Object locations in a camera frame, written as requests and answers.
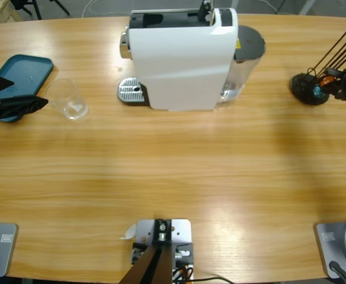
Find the teal plastic tray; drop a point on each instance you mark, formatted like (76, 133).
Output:
(27, 68)

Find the grey translucent machine lever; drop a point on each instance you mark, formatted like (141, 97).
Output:
(207, 12)

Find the black tripod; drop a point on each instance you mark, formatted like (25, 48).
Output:
(36, 7)

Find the white capsule coffee machine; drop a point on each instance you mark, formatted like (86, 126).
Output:
(184, 68)

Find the white tape scrap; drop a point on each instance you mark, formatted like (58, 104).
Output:
(130, 232)

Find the grey metal frame leg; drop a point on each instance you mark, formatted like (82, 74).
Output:
(306, 6)

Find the black capsule stand with rods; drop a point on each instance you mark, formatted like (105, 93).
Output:
(303, 88)

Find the blue coffee capsule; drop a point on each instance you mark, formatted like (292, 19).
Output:
(318, 91)

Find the clear glass cup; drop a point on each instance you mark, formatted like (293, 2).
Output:
(72, 109)

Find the metal drip tray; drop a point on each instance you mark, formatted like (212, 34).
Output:
(129, 90)

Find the clear water tank black lid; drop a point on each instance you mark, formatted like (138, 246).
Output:
(243, 71)

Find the orange coffee capsule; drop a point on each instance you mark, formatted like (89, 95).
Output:
(326, 81)

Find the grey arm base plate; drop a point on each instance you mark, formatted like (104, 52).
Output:
(4, 251)
(332, 248)

